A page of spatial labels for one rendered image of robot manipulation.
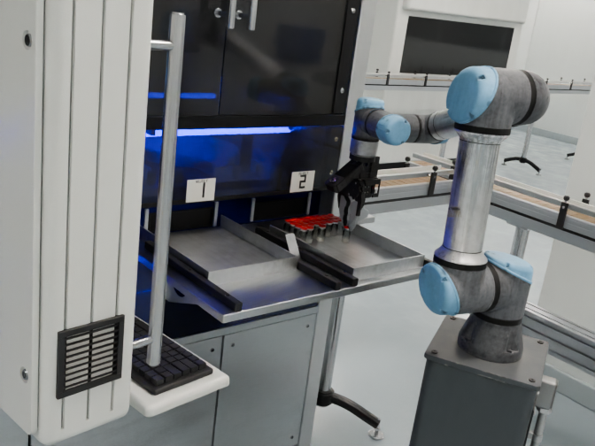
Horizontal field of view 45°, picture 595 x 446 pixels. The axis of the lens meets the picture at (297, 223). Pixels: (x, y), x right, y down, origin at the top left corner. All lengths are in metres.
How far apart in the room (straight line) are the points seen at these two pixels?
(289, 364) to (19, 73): 1.49
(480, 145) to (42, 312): 0.90
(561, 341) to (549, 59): 8.52
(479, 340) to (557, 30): 9.42
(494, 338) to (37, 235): 1.05
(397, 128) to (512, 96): 0.39
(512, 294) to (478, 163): 0.32
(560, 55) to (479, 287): 9.38
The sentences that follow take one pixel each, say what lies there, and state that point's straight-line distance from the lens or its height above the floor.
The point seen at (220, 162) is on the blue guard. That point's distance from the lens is 1.88.
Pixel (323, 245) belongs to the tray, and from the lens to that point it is 1.98.
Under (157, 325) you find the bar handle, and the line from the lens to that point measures 1.27.
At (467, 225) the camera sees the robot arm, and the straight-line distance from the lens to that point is 1.56.
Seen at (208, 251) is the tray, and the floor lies 0.88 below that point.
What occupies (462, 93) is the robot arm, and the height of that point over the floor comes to 1.38.
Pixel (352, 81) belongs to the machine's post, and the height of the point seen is 1.31.
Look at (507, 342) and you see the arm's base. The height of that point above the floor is 0.83.
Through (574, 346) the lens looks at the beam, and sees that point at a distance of 2.67.
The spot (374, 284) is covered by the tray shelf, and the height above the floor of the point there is 0.87.
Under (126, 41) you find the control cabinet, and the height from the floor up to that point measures 1.44.
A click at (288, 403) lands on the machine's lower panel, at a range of 2.40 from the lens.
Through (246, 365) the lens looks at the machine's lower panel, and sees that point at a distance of 2.20.
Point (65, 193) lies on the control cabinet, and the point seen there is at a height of 1.22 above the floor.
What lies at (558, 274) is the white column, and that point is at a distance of 3.34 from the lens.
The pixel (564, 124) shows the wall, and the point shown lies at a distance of 10.82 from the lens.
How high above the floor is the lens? 1.53
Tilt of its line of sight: 18 degrees down
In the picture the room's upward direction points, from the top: 7 degrees clockwise
